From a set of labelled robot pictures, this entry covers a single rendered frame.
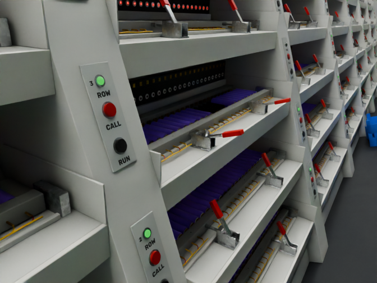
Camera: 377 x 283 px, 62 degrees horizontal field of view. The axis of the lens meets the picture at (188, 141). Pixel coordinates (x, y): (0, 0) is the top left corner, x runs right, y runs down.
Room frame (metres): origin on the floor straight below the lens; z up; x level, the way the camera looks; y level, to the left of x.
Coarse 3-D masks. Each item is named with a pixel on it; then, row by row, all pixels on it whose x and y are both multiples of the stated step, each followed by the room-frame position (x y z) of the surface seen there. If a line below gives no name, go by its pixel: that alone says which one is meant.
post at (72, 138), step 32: (64, 0) 0.36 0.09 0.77; (96, 0) 0.39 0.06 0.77; (64, 32) 0.35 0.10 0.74; (96, 32) 0.38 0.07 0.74; (64, 64) 0.34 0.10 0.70; (64, 96) 0.33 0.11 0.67; (128, 96) 0.40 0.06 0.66; (0, 128) 0.42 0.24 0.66; (32, 128) 0.38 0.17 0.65; (64, 128) 0.34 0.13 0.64; (96, 128) 0.35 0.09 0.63; (128, 128) 0.39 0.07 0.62; (0, 160) 0.44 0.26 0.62; (64, 160) 0.35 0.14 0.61; (96, 160) 0.34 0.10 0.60; (128, 192) 0.36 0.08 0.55; (160, 192) 0.40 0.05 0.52; (128, 224) 0.35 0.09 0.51; (160, 224) 0.39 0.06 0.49; (128, 256) 0.34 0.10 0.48
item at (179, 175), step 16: (224, 80) 0.96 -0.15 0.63; (240, 80) 0.97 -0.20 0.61; (256, 80) 0.94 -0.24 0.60; (272, 80) 0.91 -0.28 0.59; (176, 96) 0.75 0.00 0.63; (272, 96) 0.91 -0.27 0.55; (288, 96) 0.89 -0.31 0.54; (144, 112) 0.66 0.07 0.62; (272, 112) 0.76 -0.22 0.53; (288, 112) 0.90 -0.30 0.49; (224, 128) 0.64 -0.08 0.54; (240, 128) 0.64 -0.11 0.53; (256, 128) 0.69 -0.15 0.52; (224, 144) 0.56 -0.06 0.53; (240, 144) 0.62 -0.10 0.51; (160, 160) 0.40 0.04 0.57; (176, 160) 0.49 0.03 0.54; (192, 160) 0.49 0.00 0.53; (208, 160) 0.51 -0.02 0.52; (224, 160) 0.57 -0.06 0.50; (160, 176) 0.40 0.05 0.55; (176, 176) 0.44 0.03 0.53; (192, 176) 0.47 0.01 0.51; (208, 176) 0.52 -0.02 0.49; (176, 192) 0.44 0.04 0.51
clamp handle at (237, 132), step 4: (204, 132) 0.54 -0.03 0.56; (224, 132) 0.52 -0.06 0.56; (228, 132) 0.51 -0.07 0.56; (232, 132) 0.50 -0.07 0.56; (236, 132) 0.50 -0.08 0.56; (240, 132) 0.49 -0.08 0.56; (208, 136) 0.53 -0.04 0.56; (212, 136) 0.53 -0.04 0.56; (216, 136) 0.52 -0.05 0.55; (220, 136) 0.52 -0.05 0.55; (224, 136) 0.51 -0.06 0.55; (228, 136) 0.51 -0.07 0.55
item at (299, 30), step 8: (288, 8) 1.11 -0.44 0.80; (304, 8) 1.32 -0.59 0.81; (288, 16) 0.96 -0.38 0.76; (296, 16) 1.52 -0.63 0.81; (304, 16) 1.50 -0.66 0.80; (312, 16) 1.48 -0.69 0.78; (320, 16) 1.46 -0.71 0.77; (328, 16) 1.44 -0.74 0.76; (288, 24) 1.11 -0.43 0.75; (296, 24) 1.09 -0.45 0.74; (304, 24) 1.36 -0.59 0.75; (312, 24) 1.31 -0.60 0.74; (320, 24) 1.46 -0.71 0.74; (288, 32) 0.98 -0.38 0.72; (296, 32) 1.05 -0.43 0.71; (304, 32) 1.13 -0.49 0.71; (312, 32) 1.23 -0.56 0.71; (320, 32) 1.35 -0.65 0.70; (296, 40) 1.07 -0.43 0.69; (304, 40) 1.15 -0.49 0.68; (312, 40) 1.26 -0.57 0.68
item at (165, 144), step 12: (252, 96) 0.82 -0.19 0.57; (264, 96) 0.87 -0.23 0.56; (228, 108) 0.70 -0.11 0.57; (240, 108) 0.74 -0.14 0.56; (204, 120) 0.62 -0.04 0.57; (216, 120) 0.64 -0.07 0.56; (228, 120) 0.66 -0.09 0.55; (180, 132) 0.55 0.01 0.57; (156, 144) 0.49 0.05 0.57; (168, 144) 0.51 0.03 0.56; (180, 144) 0.54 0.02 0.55; (168, 156) 0.48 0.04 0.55
